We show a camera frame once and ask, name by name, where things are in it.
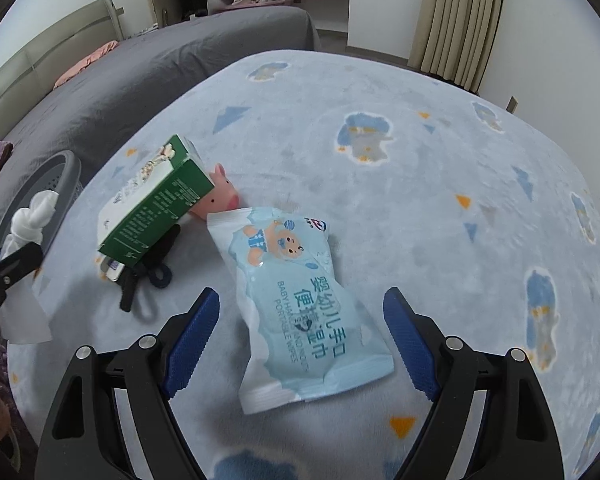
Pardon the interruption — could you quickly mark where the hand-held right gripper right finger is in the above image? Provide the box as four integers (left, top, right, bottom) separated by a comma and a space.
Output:
382, 287, 563, 480

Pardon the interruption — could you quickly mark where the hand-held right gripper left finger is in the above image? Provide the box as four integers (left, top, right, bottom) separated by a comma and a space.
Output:
34, 287, 221, 480

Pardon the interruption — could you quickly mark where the white tissue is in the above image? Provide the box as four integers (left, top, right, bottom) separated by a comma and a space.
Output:
0, 191, 61, 345

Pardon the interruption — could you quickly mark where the light blue wet wipes packet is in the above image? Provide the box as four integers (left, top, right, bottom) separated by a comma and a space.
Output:
206, 206, 396, 415

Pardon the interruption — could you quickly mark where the grey perforated plastic bin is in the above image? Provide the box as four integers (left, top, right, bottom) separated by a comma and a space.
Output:
0, 150, 85, 256

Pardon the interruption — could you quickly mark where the green milk carton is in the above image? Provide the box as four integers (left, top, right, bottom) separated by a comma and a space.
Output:
96, 134, 217, 267

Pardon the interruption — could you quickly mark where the pink pig toy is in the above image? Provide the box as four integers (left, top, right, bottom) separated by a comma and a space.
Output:
187, 162, 241, 222

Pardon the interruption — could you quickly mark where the light blue printed blanket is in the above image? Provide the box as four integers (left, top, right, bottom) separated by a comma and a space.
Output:
5, 49, 600, 480

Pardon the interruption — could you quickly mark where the beige headboard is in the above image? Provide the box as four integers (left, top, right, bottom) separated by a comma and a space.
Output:
0, 0, 126, 133

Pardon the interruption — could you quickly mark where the pink pillow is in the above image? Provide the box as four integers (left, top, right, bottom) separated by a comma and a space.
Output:
54, 40, 120, 88

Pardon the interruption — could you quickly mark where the bed with grey sheet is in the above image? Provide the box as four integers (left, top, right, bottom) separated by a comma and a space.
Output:
0, 5, 323, 241

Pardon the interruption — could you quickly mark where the beige chair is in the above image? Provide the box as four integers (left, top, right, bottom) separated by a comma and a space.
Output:
152, 0, 213, 27

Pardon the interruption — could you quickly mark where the beige curtain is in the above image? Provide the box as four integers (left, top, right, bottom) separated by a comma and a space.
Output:
407, 0, 508, 95

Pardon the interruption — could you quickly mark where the white window ledge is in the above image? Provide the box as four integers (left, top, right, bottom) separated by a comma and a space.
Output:
215, 0, 351, 46

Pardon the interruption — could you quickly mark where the pink table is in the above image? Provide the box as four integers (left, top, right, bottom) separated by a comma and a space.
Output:
227, 0, 306, 11

